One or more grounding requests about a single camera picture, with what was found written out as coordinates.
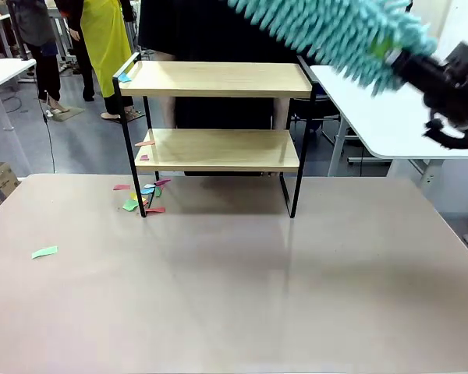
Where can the brown cardboard box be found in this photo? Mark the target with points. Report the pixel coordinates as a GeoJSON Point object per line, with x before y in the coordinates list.
{"type": "Point", "coordinates": [2, 179]}

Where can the blue paper scrap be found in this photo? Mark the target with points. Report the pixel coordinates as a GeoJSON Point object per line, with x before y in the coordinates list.
{"type": "Point", "coordinates": [147, 191]}
{"type": "Point", "coordinates": [125, 78]}

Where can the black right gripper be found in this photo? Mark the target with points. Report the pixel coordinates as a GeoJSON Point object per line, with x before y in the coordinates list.
{"type": "Point", "coordinates": [460, 85]}

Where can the teal microfiber duster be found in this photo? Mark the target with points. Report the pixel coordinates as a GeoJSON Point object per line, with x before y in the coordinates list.
{"type": "Point", "coordinates": [335, 35]}

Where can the pink paper scrap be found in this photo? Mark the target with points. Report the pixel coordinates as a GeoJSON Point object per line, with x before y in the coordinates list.
{"type": "Point", "coordinates": [144, 157]}

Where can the yellow paper scrap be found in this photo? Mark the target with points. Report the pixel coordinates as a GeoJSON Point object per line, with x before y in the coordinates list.
{"type": "Point", "coordinates": [134, 196]}

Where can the magenta paper scrap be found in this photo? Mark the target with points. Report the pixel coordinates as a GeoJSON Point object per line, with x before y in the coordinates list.
{"type": "Point", "coordinates": [163, 182]}

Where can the white paper scrap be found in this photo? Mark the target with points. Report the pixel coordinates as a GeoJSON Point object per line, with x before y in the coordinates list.
{"type": "Point", "coordinates": [149, 186]}

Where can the orange paper scrap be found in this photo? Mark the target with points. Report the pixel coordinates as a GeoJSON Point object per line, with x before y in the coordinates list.
{"type": "Point", "coordinates": [145, 143]}

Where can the white side table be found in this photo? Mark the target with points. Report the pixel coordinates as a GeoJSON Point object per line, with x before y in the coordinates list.
{"type": "Point", "coordinates": [374, 117]}

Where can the two-tier wooden shelf black frame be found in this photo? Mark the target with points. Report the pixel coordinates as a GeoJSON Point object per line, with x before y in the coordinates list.
{"type": "Point", "coordinates": [218, 87]}

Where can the red paper scrap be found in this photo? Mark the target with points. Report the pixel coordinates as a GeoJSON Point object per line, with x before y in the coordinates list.
{"type": "Point", "coordinates": [121, 187]}
{"type": "Point", "coordinates": [156, 210]}

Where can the green paper scrap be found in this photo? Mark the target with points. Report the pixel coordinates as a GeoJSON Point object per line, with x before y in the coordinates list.
{"type": "Point", "coordinates": [45, 252]}
{"type": "Point", "coordinates": [130, 205]}
{"type": "Point", "coordinates": [158, 192]}

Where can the black office chair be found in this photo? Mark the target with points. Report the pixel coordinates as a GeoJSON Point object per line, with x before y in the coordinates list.
{"type": "Point", "coordinates": [323, 98]}

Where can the brown floor mat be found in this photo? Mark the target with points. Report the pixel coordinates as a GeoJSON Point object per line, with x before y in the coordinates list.
{"type": "Point", "coordinates": [68, 113]}

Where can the person in yellow apron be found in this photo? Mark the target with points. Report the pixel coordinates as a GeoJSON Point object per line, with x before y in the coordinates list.
{"type": "Point", "coordinates": [101, 39]}

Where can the person in grey top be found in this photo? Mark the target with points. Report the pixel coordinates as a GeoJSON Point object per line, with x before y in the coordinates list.
{"type": "Point", "coordinates": [35, 31]}

